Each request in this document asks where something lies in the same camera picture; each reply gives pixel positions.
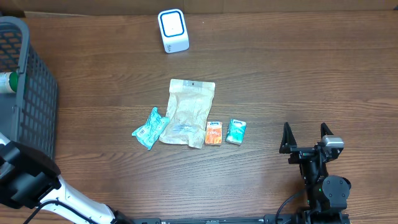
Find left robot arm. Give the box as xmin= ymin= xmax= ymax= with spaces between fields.
xmin=1 ymin=135 xmax=132 ymax=223

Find grey plastic mesh basket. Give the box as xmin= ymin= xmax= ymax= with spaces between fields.
xmin=1 ymin=16 xmax=58 ymax=159

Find white barcode scanner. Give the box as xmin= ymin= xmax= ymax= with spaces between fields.
xmin=157 ymin=9 xmax=190 ymax=54

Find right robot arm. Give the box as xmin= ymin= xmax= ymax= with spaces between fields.
xmin=279 ymin=122 xmax=351 ymax=214

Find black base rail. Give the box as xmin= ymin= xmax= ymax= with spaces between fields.
xmin=131 ymin=214 xmax=351 ymax=224

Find orange snack packet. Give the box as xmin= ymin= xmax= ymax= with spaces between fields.
xmin=205 ymin=121 xmax=223 ymax=146

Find teal snack packet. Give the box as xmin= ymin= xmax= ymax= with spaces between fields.
xmin=132 ymin=107 xmax=170 ymax=151

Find beige paper pouch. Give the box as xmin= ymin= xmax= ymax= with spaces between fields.
xmin=159 ymin=79 xmax=216 ymax=149

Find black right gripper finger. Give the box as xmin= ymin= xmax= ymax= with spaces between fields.
xmin=320 ymin=123 xmax=333 ymax=138
xmin=279 ymin=122 xmax=297 ymax=154

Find teal Kleenex tissue pack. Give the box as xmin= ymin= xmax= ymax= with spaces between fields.
xmin=226 ymin=119 xmax=246 ymax=145

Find green capped bottle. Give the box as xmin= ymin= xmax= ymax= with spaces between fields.
xmin=0 ymin=72 xmax=25 ymax=94

